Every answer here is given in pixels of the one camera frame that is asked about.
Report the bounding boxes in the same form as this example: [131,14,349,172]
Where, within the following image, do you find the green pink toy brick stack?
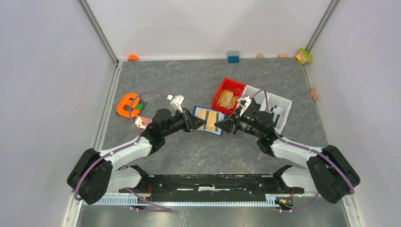
[296,48,313,65]

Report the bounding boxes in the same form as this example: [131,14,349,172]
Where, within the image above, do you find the curved tan wooden piece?
[310,87,319,102]

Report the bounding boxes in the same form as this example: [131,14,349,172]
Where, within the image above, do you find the gold credit card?
[198,109,224,133]

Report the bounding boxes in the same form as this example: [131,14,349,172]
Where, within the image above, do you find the red plastic bin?
[211,78,246,116]

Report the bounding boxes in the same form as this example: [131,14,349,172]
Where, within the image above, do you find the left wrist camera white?
[167,95,184,113]

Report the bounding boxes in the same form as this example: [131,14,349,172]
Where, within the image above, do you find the white plastic bin left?
[242,85,267,111]

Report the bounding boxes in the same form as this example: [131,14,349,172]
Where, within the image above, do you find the navy blue card holder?
[192,105,229,137]

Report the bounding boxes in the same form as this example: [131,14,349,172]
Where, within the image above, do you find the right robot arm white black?
[215,109,361,204]

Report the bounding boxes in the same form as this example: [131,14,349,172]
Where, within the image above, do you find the purple cable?
[73,91,173,213]
[250,89,355,214]

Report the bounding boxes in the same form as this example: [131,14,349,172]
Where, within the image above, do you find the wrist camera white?
[237,96,252,115]
[167,95,184,113]

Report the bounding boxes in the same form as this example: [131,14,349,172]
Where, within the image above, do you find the orange plastic letter shape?
[116,93,141,118]

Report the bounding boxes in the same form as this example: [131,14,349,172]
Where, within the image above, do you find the black white cards in bin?
[270,105,284,126]

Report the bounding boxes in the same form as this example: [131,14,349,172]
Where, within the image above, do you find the white plastic bin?
[242,85,267,111]
[261,93,292,134]

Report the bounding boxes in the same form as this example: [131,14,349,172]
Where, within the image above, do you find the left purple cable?
[73,91,173,213]

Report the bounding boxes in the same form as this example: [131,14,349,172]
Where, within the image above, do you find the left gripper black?
[162,107,206,137]

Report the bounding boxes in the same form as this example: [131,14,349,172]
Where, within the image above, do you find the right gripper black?
[215,108,262,138]

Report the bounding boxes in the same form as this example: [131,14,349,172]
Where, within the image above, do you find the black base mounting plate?
[132,174,304,202]

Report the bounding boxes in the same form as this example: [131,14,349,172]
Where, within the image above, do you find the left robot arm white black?
[67,108,206,204]

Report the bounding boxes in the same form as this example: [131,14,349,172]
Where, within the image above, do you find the blue grey toy brick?
[227,50,240,63]

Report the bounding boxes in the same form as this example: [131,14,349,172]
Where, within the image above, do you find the green toy block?
[135,103,146,112]

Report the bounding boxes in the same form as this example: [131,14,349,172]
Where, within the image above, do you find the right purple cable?
[250,89,355,214]

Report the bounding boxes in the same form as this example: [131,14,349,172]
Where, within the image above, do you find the white plastic bin right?
[261,93,292,134]

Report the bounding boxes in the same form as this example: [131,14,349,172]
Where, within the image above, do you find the orange round cap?
[127,54,139,61]

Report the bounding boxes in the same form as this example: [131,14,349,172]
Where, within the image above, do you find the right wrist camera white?
[237,96,252,115]

